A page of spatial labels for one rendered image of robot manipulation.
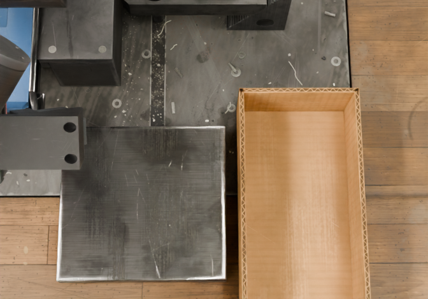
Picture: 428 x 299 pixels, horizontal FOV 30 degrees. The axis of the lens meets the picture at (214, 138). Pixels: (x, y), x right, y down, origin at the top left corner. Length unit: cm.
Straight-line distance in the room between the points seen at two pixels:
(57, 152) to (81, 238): 21
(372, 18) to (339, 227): 24
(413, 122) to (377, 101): 4
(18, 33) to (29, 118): 20
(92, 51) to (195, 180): 17
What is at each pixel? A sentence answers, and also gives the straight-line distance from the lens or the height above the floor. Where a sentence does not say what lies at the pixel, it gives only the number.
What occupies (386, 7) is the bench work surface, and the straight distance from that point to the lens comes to 93.
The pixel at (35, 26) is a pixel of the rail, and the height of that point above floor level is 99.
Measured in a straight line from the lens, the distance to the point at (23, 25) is 82.
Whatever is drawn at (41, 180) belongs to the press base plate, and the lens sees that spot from 86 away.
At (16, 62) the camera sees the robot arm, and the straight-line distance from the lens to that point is 57.
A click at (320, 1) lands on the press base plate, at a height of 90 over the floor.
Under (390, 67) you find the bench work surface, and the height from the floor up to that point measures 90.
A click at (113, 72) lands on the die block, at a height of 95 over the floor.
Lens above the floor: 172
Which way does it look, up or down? 75 degrees down
